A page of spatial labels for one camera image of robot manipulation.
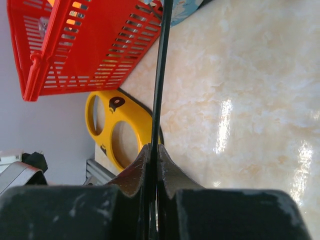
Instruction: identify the yellow double pet bowl holder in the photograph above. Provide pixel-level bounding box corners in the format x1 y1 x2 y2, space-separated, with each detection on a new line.
84 88 152 172

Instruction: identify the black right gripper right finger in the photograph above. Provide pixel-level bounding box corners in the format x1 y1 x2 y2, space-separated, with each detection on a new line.
156 144 204 240

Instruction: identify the blue patterned pet tent fabric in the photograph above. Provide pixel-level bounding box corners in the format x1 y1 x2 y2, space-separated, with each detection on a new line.
170 0 212 27

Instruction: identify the thin black tent pole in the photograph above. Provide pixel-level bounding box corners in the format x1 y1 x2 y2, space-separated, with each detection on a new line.
145 0 174 240

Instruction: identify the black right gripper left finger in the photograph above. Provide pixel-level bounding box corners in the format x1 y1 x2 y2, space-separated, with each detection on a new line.
108 145 150 240

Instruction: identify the red plastic shopping basket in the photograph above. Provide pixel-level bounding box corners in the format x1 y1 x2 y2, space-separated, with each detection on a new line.
7 0 163 102

